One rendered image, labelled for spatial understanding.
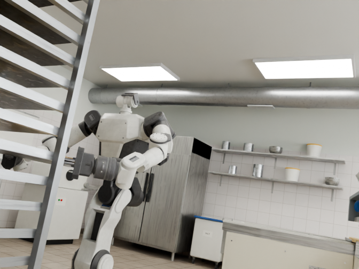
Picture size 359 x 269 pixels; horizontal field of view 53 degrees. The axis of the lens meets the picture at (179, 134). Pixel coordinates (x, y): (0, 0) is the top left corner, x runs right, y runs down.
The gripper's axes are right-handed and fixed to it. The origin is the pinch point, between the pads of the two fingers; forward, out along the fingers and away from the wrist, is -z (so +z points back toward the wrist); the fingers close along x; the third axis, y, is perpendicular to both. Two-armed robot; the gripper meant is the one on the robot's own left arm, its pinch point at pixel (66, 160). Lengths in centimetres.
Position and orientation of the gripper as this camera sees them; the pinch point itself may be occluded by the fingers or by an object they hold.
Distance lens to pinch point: 141.3
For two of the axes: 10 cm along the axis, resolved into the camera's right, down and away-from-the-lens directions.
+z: 9.4, 2.1, 2.6
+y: 2.9, -1.3, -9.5
